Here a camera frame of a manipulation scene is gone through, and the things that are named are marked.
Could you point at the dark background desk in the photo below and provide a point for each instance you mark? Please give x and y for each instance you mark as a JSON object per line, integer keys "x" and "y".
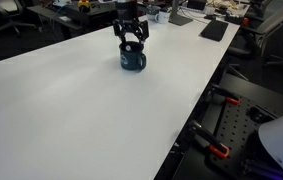
{"x": 81, "y": 16}

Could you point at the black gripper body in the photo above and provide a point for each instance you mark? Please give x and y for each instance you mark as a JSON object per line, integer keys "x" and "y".
{"x": 127, "y": 10}

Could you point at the white ceramic mug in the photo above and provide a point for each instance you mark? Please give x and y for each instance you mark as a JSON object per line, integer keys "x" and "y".
{"x": 162, "y": 17}

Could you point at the yellow small object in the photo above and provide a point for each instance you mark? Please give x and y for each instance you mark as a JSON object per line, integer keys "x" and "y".
{"x": 83, "y": 4}

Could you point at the black perforated side table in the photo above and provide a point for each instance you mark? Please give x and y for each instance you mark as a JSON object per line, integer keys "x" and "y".
{"x": 237, "y": 120}

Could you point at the grey monitor stand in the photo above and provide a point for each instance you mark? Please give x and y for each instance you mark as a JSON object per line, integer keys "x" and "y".
{"x": 179, "y": 18}

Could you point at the white device with blue light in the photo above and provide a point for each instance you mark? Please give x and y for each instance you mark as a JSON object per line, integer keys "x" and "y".
{"x": 281, "y": 136}

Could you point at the dark blue enamel mug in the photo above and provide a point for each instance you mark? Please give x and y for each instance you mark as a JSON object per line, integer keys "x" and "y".
{"x": 131, "y": 61}

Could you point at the grey green cup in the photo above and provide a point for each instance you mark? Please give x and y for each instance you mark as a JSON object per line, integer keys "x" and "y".
{"x": 151, "y": 13}

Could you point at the black flat pad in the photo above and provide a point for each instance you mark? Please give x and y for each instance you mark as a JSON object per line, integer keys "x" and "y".
{"x": 214, "y": 30}

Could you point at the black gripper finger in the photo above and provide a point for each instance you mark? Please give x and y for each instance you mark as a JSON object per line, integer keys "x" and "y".
{"x": 142, "y": 30}
{"x": 119, "y": 30}

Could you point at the small black box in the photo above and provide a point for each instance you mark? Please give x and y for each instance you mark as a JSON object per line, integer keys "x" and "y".
{"x": 234, "y": 19}

